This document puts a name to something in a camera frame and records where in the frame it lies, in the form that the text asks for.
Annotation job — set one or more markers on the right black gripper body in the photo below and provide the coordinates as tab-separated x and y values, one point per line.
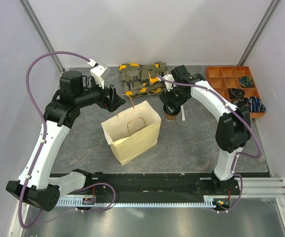
175	95

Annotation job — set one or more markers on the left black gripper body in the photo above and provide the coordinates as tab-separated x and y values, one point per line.
103	101

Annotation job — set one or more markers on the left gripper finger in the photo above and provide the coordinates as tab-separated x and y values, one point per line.
118	101
112	92

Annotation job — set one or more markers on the white straw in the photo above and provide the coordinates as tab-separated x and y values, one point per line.
182	113

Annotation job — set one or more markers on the brown paper coffee cup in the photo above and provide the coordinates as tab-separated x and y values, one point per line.
170	117

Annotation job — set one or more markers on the brown paper bag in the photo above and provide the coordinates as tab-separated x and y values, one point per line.
132	132

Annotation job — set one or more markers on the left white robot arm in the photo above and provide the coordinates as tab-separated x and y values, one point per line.
76	91

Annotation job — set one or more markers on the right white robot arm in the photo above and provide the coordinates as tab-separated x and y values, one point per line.
233	123

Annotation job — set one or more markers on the camouflage folded cloth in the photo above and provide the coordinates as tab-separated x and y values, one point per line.
142	80

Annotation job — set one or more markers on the orange compartment organizer tray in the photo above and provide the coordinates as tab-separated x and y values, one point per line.
223	77

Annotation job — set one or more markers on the dark brown rolled sock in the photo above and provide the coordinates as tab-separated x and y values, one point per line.
235	93

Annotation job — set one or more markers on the dark blue patterned sock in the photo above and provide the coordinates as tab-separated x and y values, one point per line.
241	102

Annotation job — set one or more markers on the blue yellow rolled sock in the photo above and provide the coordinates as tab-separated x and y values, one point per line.
246	81

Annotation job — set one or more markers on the blue white striped sock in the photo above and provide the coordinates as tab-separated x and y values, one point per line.
255	105

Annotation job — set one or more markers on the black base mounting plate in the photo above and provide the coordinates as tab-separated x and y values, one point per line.
157	187

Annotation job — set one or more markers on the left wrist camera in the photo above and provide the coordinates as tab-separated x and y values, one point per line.
97	72

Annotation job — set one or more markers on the right aluminium frame post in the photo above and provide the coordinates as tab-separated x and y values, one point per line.
259	30

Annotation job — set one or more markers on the aluminium frame post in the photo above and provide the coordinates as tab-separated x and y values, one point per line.
30	13
259	30

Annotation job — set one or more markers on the white slotted cable duct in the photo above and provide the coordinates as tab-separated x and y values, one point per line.
81	202

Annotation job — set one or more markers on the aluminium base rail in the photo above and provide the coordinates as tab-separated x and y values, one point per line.
252	187

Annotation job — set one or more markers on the left aluminium frame post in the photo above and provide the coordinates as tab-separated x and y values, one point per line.
30	13

